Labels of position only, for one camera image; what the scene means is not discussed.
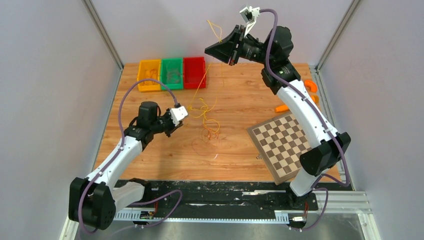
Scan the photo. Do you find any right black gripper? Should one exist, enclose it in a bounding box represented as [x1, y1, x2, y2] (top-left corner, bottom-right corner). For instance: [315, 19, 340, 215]
[206, 24, 274, 66]

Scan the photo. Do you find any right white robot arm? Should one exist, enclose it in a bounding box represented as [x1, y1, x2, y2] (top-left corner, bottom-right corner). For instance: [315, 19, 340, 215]
[204, 25, 351, 209]

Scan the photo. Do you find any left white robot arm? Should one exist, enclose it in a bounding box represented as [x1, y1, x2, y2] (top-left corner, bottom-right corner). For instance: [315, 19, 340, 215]
[68, 101, 188, 230]

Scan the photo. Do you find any red plastic bin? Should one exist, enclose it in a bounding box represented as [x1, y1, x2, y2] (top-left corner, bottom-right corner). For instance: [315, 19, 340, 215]
[183, 56, 207, 89]

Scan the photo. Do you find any green plastic bin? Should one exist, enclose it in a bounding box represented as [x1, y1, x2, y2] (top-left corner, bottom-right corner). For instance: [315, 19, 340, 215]
[160, 58, 184, 90]

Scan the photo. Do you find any yellow plastic bin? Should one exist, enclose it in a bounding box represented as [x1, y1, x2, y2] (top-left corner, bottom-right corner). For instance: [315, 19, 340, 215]
[136, 59, 161, 92]

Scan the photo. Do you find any orange curved plastic piece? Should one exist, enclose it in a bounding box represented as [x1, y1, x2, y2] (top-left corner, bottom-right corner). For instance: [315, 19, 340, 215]
[304, 79, 318, 93]

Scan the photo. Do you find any wooden chessboard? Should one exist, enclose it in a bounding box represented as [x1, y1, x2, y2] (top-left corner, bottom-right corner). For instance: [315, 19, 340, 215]
[247, 112, 312, 185]

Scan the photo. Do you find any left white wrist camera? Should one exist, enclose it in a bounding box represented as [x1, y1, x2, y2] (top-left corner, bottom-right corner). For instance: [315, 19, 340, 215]
[169, 105, 189, 127]

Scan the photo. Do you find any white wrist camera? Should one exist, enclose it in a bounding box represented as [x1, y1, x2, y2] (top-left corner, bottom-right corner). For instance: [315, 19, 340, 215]
[239, 6, 260, 37]
[169, 105, 189, 127]

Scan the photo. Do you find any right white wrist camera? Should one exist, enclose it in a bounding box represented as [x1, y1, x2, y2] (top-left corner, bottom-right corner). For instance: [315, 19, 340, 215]
[239, 6, 260, 37]

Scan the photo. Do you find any right purple robot hose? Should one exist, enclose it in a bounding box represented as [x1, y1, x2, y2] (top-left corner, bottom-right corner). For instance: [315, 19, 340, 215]
[258, 8, 351, 232]

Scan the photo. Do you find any purple robot hose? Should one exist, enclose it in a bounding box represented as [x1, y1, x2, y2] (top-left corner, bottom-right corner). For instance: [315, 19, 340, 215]
[77, 78, 184, 235]
[258, 8, 351, 232]

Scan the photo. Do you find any left purple robot hose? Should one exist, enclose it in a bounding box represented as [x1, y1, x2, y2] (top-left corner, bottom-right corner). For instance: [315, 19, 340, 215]
[77, 78, 184, 235]

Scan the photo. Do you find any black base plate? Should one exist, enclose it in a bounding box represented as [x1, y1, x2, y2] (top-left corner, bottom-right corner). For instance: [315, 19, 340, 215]
[119, 180, 320, 220]

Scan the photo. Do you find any aluminium frame rail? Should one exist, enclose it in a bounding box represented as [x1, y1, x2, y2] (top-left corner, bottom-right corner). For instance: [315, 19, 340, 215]
[69, 181, 380, 240]

